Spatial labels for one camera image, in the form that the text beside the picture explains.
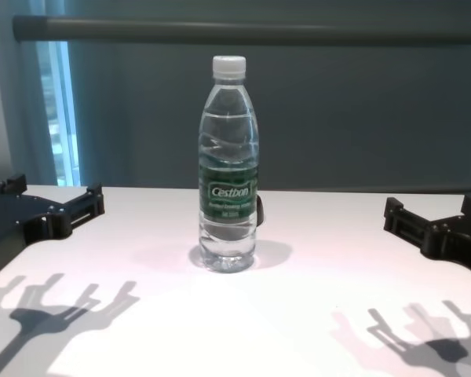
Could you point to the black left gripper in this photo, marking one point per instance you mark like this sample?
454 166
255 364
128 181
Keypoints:
19 220

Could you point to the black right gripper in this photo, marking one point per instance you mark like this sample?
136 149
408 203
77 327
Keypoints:
459 239

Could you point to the clear water bottle green label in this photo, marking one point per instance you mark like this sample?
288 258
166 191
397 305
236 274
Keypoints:
227 165

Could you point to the black round button green top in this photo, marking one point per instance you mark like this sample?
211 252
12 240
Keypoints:
261 212

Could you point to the grey horizontal rail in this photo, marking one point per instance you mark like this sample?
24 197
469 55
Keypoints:
220 30

